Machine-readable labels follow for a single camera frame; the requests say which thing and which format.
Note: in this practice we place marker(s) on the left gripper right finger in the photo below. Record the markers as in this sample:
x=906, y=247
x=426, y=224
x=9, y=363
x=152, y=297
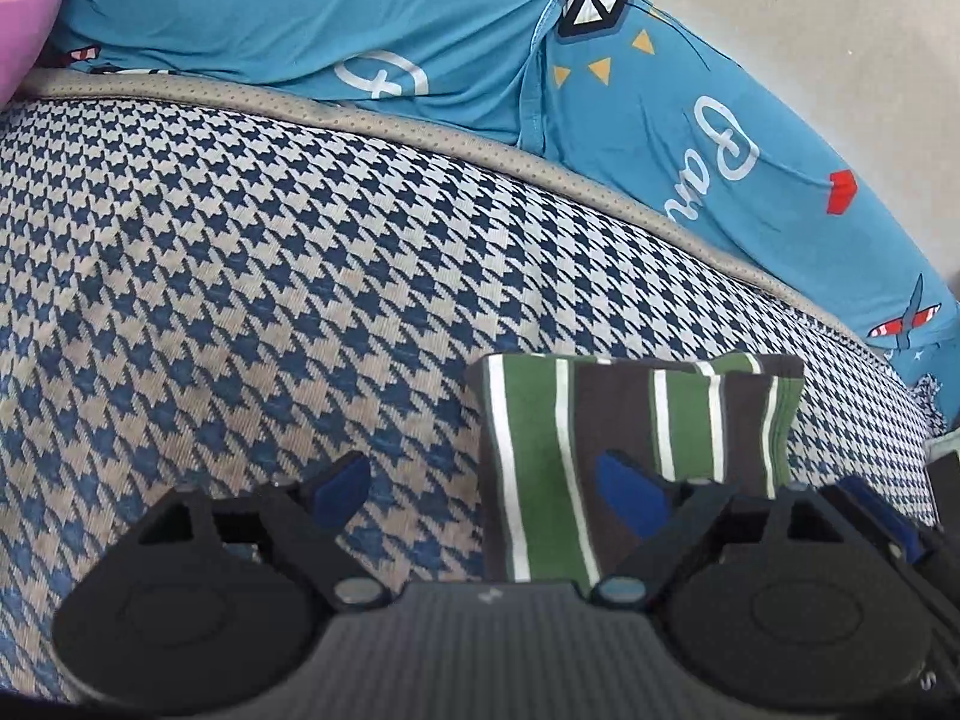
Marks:
x=672, y=520

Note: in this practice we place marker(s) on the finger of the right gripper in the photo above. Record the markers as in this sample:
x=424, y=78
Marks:
x=899, y=528

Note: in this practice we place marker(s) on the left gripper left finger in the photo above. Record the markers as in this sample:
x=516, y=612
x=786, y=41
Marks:
x=303, y=519

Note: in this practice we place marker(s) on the green grey striped t-shirt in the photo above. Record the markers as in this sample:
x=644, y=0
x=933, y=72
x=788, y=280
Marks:
x=545, y=419

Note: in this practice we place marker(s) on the houndstooth bed sheet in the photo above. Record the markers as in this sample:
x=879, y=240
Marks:
x=212, y=284

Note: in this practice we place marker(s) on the blue printed quilt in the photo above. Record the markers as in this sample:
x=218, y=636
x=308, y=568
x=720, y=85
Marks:
x=616, y=90

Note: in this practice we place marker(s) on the pink plush toy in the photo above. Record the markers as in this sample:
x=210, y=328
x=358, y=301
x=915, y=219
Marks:
x=22, y=7

